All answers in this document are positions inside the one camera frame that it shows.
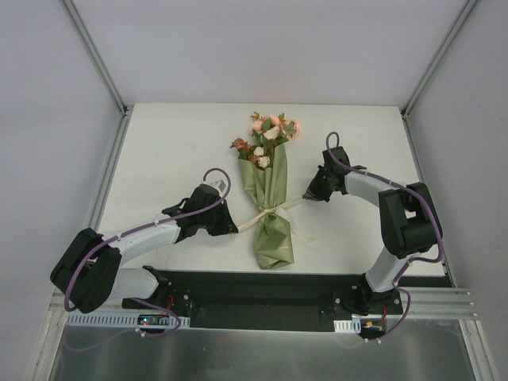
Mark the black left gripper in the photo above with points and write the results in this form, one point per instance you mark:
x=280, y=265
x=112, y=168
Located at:
x=221, y=216

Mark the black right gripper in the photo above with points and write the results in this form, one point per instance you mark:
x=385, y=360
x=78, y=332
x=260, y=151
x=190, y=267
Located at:
x=321, y=183

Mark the green and orange wrapping paper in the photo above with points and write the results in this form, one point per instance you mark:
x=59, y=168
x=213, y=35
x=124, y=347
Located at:
x=267, y=188

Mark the cream rose flower branch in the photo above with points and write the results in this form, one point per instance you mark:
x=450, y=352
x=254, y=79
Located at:
x=265, y=146

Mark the pink rose flower branch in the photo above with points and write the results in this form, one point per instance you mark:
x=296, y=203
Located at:
x=290, y=129

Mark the brown rose flower branch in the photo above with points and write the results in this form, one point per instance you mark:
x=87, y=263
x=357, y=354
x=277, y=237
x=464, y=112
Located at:
x=245, y=150

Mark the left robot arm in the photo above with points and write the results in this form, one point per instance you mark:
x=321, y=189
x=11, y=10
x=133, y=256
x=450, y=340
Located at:
x=92, y=269

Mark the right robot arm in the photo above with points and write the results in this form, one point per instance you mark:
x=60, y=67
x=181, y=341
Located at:
x=408, y=222

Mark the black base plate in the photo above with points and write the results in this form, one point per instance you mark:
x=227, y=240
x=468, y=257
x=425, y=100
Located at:
x=273, y=301

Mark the right white cable duct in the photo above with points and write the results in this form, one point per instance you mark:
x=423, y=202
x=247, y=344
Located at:
x=359, y=325

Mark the white cable duct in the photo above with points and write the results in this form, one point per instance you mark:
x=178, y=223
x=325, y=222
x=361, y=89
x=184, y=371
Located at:
x=359, y=325
x=127, y=320

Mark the left aluminium frame post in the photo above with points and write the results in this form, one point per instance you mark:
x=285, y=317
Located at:
x=76, y=19

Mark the aluminium frame post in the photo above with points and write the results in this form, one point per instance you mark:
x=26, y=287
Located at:
x=454, y=30
x=76, y=19

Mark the left white cable duct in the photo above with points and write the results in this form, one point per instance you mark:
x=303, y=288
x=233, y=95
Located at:
x=127, y=320

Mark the aluminium front rail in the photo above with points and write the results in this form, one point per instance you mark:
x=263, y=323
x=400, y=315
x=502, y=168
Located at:
x=426, y=303

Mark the right aluminium frame post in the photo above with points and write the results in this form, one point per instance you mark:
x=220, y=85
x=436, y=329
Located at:
x=454, y=30

